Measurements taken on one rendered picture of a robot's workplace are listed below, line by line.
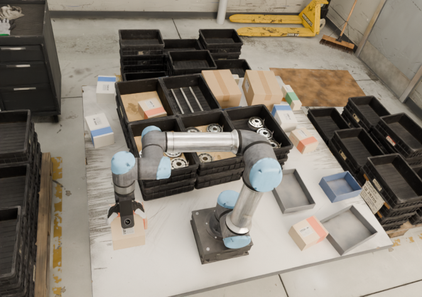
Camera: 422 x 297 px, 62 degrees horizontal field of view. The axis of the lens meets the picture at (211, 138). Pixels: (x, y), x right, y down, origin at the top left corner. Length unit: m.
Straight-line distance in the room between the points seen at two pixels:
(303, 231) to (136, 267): 0.87
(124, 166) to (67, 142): 2.17
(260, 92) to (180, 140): 1.37
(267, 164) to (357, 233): 1.08
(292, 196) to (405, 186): 1.06
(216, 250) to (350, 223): 0.85
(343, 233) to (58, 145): 2.35
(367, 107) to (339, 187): 1.56
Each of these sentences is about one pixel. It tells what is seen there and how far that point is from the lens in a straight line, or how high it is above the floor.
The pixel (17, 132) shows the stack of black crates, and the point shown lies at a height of 0.49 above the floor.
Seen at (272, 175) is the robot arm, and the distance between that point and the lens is 1.23.
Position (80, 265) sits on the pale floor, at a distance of 2.60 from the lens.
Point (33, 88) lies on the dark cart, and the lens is 3.20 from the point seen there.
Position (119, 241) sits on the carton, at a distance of 1.38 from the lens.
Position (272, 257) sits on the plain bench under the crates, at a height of 0.70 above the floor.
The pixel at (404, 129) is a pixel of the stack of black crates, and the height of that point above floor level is 0.50.
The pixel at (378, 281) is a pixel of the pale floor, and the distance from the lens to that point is 2.99.
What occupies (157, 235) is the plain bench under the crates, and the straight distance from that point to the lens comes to 1.86.
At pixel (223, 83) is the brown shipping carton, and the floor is 0.86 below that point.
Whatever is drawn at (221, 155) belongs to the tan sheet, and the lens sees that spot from 2.06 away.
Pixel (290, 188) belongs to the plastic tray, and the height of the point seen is 0.70.
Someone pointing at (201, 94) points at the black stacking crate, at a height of 0.83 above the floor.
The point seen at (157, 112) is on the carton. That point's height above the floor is 0.90.
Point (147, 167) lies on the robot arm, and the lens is 1.16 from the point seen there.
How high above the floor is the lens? 2.32
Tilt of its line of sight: 44 degrees down
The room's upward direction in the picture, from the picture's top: 11 degrees clockwise
